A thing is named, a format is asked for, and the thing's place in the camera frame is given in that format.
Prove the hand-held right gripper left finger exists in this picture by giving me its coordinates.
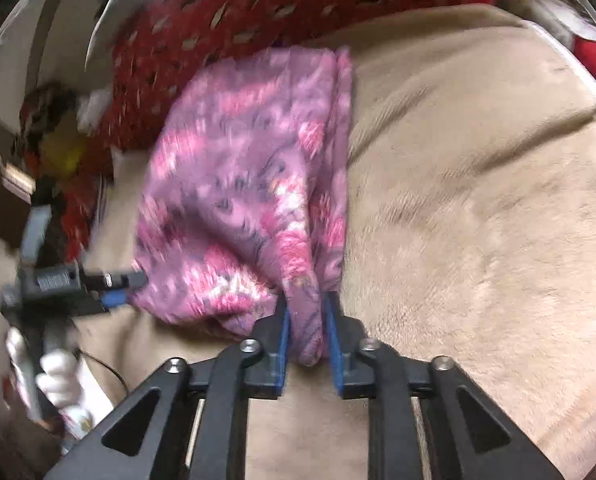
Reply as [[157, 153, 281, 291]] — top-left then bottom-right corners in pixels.
[[42, 292, 293, 480]]

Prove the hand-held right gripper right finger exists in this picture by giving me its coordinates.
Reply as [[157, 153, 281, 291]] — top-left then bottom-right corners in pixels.
[[323, 290, 564, 480]]

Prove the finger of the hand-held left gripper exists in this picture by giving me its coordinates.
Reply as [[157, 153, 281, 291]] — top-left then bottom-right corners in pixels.
[[80, 270, 148, 292], [98, 291, 129, 311]]

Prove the purple floral shirt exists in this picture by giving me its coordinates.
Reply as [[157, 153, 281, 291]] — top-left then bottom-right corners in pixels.
[[128, 45, 356, 367]]

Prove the pile of mixed clothes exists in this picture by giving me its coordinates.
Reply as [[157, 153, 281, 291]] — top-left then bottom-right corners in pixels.
[[18, 82, 113, 161]]

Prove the person's left hand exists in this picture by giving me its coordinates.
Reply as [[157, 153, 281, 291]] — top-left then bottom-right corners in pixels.
[[5, 327, 81, 406]]

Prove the red star print cloth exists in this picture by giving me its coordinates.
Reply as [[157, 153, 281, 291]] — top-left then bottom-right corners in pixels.
[[60, 180, 108, 261]]

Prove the brown box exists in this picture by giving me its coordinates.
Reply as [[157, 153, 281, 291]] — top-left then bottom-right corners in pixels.
[[0, 160, 33, 251]]

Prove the beige fleece blanket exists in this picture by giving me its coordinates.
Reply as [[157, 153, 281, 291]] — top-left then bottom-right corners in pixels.
[[78, 2, 596, 480]]

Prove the red patterned blanket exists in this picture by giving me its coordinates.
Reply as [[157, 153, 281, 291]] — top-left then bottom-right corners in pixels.
[[98, 0, 499, 153]]

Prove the plain red cloth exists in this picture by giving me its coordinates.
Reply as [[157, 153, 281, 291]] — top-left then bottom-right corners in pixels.
[[573, 37, 596, 108]]

